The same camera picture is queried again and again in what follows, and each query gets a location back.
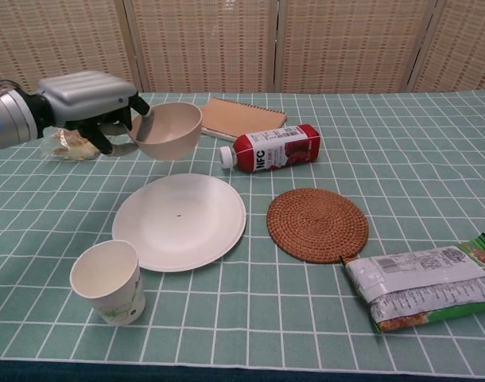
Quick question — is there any brown spiral notebook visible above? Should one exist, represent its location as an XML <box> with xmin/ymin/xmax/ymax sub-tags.
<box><xmin>198</xmin><ymin>97</ymin><xmax>288</xmax><ymax>142</ymax></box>

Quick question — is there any woven rattan coaster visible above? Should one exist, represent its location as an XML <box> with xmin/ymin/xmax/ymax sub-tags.
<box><xmin>266</xmin><ymin>188</ymin><xmax>370</xmax><ymax>265</ymax></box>

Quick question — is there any bamboo folding screen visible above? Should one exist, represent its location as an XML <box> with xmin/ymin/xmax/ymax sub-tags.
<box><xmin>0</xmin><ymin>0</ymin><xmax>485</xmax><ymax>95</ymax></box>

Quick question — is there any clear bag of biscuits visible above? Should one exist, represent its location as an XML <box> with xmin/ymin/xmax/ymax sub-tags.
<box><xmin>41</xmin><ymin>127</ymin><xmax>100</xmax><ymax>162</ymax></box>

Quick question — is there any green checkered tablecloth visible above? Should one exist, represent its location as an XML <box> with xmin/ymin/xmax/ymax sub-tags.
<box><xmin>0</xmin><ymin>89</ymin><xmax>485</xmax><ymax>382</ymax></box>

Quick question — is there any white round plate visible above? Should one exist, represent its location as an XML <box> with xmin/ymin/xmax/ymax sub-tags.
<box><xmin>111</xmin><ymin>173</ymin><xmax>248</xmax><ymax>273</ymax></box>

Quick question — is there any red juice bottle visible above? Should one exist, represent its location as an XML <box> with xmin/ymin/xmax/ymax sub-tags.
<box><xmin>219</xmin><ymin>123</ymin><xmax>322</xmax><ymax>175</ymax></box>

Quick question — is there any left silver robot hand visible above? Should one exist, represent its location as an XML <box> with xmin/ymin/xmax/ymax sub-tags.
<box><xmin>31</xmin><ymin>70</ymin><xmax>152</xmax><ymax>157</ymax></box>

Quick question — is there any white paper cup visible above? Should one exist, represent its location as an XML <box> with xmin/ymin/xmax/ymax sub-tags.
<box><xmin>69</xmin><ymin>240</ymin><xmax>146</xmax><ymax>326</ymax></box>

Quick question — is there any beige bowl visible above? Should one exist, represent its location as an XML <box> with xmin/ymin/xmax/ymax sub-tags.
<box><xmin>127</xmin><ymin>102</ymin><xmax>204</xmax><ymax>162</ymax></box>

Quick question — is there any green snack packet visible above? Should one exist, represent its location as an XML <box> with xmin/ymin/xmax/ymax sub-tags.
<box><xmin>341</xmin><ymin>233</ymin><xmax>485</xmax><ymax>334</ymax></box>

